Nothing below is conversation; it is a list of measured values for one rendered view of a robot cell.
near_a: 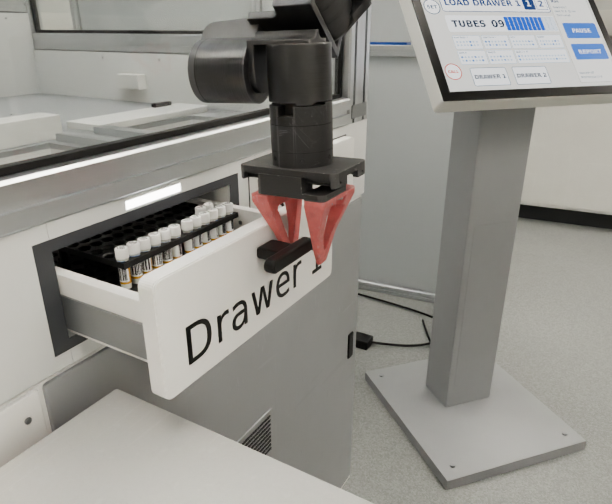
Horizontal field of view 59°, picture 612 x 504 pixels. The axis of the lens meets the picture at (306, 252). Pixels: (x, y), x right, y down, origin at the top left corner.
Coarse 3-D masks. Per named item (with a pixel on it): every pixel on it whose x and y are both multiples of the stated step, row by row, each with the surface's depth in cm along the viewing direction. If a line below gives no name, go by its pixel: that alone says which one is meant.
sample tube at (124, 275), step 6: (120, 246) 51; (126, 246) 51; (120, 252) 50; (126, 252) 51; (120, 258) 51; (126, 258) 51; (120, 270) 51; (126, 270) 51; (120, 276) 51; (126, 276) 51; (120, 282) 52; (126, 282) 52; (126, 288) 52
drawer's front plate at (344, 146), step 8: (344, 136) 94; (336, 144) 89; (344, 144) 91; (352, 144) 94; (336, 152) 89; (344, 152) 92; (352, 152) 94; (352, 176) 96; (256, 184) 72; (352, 184) 97; (256, 208) 73
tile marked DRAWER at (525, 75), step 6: (516, 66) 121; (522, 66) 121; (528, 66) 122; (534, 66) 122; (540, 66) 123; (516, 72) 120; (522, 72) 121; (528, 72) 121; (534, 72) 122; (540, 72) 122; (546, 72) 123; (516, 78) 120; (522, 78) 120; (528, 78) 121; (534, 78) 121; (540, 78) 122; (546, 78) 122; (522, 84) 120; (528, 84) 120
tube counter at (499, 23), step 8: (488, 16) 124; (496, 16) 124; (504, 16) 125; (512, 16) 126; (520, 16) 126; (528, 16) 127; (536, 16) 128; (544, 16) 128; (552, 16) 129; (496, 24) 123; (504, 24) 124; (512, 24) 125; (520, 24) 125; (528, 24) 126; (536, 24) 127; (544, 24) 128; (552, 24) 128
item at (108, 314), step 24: (240, 216) 68; (72, 288) 49; (96, 288) 47; (120, 288) 47; (72, 312) 50; (96, 312) 48; (120, 312) 47; (96, 336) 49; (120, 336) 47; (144, 360) 47
